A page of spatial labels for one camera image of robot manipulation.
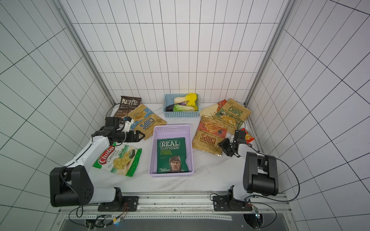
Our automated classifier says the yellow toy cabbage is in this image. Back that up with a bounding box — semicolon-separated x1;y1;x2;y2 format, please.
185;93;198;111

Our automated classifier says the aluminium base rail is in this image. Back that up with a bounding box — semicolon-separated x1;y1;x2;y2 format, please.
52;192;297;231

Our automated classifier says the green Real chips bag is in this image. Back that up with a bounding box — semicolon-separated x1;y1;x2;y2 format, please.
157;137;189;174

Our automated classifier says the green toy napa cabbage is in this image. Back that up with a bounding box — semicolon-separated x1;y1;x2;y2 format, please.
172;104;195;112

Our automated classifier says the purple perforated basket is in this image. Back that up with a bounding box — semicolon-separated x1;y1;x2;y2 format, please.
148;124;194;177

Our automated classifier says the green sour cream chips bag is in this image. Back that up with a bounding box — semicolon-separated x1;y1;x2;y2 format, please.
215;98;252;134

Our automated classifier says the toy eggplant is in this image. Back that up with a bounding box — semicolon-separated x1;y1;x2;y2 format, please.
165;104;177;112

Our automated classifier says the light blue perforated basket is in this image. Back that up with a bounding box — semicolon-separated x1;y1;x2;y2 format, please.
162;93;200;118

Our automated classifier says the red balsamico tomato chips bag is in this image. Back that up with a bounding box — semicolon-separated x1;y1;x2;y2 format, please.
192;115;227;156

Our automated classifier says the green Chuba cassava chips bag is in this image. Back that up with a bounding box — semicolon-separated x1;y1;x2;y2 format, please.
93;144;142;177

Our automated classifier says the blue kettle cooked chips bag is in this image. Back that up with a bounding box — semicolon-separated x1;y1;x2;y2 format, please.
128;105;167;140

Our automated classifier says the red snack packet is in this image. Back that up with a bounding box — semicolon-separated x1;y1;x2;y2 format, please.
241;128;255;143

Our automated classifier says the beige cassava chips bag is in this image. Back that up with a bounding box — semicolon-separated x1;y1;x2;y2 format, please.
199;100;227;117

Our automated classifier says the white toy cabbage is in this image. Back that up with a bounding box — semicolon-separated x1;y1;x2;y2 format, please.
173;97;189;105

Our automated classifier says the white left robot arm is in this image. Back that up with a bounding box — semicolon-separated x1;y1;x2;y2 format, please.
50;127;145;212

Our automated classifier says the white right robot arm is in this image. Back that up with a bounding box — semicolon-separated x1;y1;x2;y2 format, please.
211;138;279;212

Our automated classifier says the brown Kettle chips bag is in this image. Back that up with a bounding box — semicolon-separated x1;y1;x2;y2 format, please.
114;96;142;118

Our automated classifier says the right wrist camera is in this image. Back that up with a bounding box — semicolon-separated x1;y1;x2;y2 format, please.
233;130;246;143

